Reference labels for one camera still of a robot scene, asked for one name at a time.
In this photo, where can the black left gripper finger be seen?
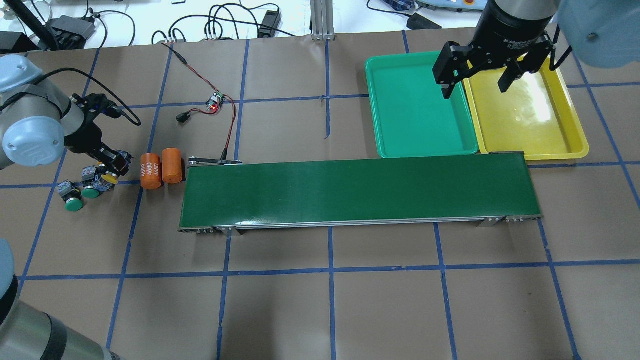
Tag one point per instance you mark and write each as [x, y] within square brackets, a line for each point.
[103, 159]
[114, 157]

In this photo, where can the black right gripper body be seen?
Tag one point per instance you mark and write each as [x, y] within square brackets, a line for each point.
[507, 30]

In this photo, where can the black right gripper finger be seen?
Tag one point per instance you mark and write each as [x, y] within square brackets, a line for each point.
[456, 62]
[531, 63]

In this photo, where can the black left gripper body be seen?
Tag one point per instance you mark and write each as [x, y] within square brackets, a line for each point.
[81, 143]

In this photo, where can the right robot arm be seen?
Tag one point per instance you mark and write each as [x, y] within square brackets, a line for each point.
[601, 33]

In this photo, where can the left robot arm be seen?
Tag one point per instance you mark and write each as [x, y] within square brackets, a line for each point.
[38, 123]

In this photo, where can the orange cylinder with 4680 print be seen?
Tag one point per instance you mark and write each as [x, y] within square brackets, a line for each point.
[151, 171]

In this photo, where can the green push button inner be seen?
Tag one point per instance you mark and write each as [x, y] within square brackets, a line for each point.
[95, 188]

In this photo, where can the green push button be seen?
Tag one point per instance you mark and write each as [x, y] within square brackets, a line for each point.
[95, 188]
[71, 195]

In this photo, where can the green push button outer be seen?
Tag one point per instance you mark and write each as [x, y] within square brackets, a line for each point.
[71, 195]

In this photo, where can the plain orange cylinder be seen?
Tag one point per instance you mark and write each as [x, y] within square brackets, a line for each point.
[172, 165]

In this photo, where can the yellow plastic tray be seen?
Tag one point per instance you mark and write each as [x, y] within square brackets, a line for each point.
[535, 116]

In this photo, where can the green plastic tray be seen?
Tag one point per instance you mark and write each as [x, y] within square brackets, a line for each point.
[410, 116]

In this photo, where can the black box on floor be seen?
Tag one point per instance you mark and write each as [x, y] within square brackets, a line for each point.
[71, 33]

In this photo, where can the green conveyor belt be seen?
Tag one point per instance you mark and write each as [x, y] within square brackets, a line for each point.
[488, 188]

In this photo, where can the black power adapter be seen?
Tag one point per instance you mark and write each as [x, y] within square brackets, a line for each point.
[270, 24]

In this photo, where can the black cable plug connector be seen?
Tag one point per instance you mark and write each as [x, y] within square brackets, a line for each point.
[183, 117]

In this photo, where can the aluminium frame post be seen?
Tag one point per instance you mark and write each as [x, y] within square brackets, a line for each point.
[322, 20]

